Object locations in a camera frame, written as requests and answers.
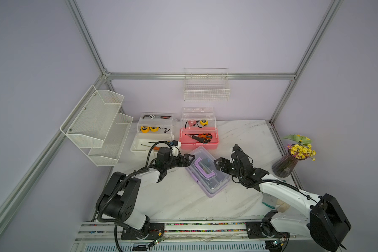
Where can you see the orange black pliers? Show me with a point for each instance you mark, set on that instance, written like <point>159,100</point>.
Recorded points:
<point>202,137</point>

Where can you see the white toolbox clear lid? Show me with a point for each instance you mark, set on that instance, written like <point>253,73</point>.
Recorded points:
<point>164,134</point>

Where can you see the orange handled screwdriver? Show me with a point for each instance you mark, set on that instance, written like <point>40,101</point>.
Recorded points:
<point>149,146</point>

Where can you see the yellow tape measure left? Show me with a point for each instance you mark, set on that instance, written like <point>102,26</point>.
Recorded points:
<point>144,129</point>

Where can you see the ratchet wrench red handle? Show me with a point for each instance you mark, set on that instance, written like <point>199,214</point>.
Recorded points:
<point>153,116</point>

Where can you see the black orange screwdriver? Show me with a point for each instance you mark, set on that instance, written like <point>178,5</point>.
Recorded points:
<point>198,141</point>

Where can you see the yellow flowers in vase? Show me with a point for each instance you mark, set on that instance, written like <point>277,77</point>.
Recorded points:
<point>300,150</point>

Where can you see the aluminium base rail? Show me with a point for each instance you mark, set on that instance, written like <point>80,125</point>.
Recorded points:
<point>188,236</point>

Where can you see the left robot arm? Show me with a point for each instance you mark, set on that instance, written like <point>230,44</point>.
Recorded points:
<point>116,203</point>

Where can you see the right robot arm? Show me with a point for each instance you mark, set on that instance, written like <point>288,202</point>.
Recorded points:
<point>320,217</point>

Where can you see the yellow tape measure pink box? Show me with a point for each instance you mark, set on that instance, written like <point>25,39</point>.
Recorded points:
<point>203,123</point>

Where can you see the white two-tier mesh shelf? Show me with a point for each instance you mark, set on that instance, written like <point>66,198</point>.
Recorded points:
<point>97,126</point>

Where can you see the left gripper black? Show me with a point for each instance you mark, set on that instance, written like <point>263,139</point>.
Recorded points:
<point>186,163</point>

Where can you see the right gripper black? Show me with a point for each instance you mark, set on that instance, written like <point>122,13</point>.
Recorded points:
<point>224,168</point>

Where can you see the white wire wall basket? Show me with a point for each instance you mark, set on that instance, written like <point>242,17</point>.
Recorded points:
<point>206,84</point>

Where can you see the white green work glove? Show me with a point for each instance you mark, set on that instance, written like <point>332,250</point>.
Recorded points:
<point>275,203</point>

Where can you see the pink toolbox clear lid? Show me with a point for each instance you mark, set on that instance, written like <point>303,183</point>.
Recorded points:
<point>190,125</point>

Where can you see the purple toolbox clear lid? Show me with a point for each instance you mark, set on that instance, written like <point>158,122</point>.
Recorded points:
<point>204,172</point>

